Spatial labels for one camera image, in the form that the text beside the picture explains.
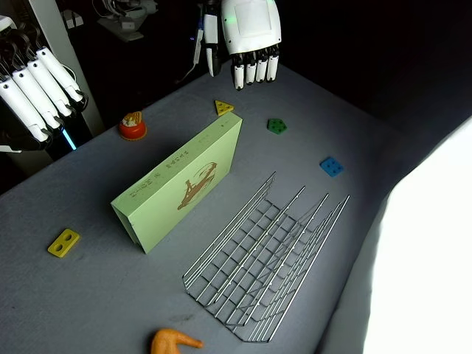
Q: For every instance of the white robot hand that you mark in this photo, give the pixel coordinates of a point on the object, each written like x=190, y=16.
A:
x=250, y=26
x=29, y=96

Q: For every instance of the green rectangular board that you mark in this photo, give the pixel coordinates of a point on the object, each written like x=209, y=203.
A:
x=166, y=191

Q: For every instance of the small white box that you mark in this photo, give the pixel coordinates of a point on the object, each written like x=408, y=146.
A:
x=72, y=18

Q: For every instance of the yellow triangle block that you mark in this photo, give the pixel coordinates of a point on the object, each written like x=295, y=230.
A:
x=224, y=112

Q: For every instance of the green pentagon block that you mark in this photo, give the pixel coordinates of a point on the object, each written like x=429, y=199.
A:
x=273, y=130

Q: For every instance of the red toy cake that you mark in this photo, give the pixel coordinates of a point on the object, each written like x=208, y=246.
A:
x=132, y=132

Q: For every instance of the white background equipment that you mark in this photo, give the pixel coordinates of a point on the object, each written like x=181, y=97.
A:
x=125, y=26

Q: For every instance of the yellow two-hole rectangular block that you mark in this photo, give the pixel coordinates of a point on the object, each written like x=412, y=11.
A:
x=63, y=240

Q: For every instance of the blue square block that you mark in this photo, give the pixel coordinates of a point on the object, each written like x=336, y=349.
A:
x=332, y=174

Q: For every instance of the grey table cloth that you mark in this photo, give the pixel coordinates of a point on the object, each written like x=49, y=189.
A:
x=92, y=295

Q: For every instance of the orange toy chicken drumstick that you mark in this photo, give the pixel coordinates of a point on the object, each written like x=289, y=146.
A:
x=166, y=343

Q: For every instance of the white vertical post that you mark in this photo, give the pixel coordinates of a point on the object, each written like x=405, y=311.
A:
x=51, y=22

